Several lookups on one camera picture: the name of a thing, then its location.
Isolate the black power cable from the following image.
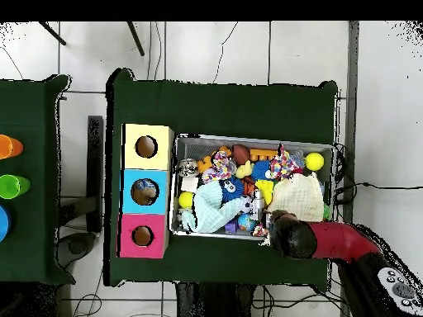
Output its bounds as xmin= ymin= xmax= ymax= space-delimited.
xmin=333 ymin=181 xmax=423 ymax=192

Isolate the black tripod leg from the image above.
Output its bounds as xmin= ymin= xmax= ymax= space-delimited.
xmin=38 ymin=21 xmax=67 ymax=46
xmin=126 ymin=21 xmax=145 ymax=57

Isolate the crushed metal can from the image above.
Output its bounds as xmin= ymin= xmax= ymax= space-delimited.
xmin=178 ymin=158 xmax=199 ymax=177

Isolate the yellow ball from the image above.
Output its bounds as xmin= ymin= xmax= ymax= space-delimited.
xmin=304 ymin=152 xmax=326 ymax=172
xmin=178 ymin=191 xmax=195 ymax=209

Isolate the cream waffle cloth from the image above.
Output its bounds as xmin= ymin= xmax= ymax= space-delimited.
xmin=266 ymin=172 xmax=325 ymax=223

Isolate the blue spiky ball with eyes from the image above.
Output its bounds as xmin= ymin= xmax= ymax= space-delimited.
xmin=218 ymin=176 xmax=245 ymax=203

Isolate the dark green table cloth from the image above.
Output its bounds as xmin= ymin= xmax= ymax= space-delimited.
xmin=103 ymin=67 xmax=339 ymax=287
xmin=0 ymin=73 xmax=76 ymax=286

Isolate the mint green waffle cloth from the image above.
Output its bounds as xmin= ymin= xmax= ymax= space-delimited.
xmin=179 ymin=180 xmax=245 ymax=234

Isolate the wooden box with three holes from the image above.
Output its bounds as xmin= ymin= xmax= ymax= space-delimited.
xmin=116 ymin=123 xmax=175 ymax=259

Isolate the shallow silver mesh bin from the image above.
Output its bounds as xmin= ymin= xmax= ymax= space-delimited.
xmin=167 ymin=133 xmax=335 ymax=245

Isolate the brown toy football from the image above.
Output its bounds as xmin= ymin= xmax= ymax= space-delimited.
xmin=231 ymin=144 xmax=251 ymax=166

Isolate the green plastic cup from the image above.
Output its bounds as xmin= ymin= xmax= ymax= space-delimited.
xmin=0 ymin=173 xmax=31 ymax=200

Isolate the grey round stand foot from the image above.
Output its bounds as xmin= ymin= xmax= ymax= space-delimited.
xmin=55 ymin=232 xmax=97 ymax=269

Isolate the yellow cheese wedge toy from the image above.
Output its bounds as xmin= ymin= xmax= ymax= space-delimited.
xmin=254 ymin=179 xmax=274 ymax=206

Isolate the orange plastic cup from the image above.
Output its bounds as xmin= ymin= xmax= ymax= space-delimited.
xmin=0 ymin=134 xmax=24 ymax=160

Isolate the blue plastic cup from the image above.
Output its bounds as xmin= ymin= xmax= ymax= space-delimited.
xmin=0 ymin=205 xmax=11 ymax=243

